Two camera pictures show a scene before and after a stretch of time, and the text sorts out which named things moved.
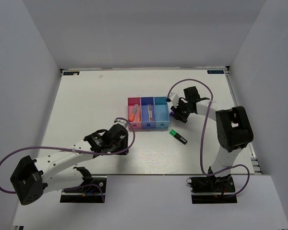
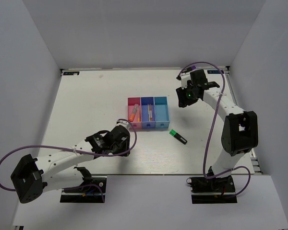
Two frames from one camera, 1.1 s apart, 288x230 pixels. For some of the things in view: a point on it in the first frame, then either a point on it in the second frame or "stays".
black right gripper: [176, 110] → [183, 101]
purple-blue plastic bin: [145, 101] stays
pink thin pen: [150, 112] stays
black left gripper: [125, 143] stays
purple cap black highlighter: [172, 114] → [189, 68]
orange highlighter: [134, 112] stays
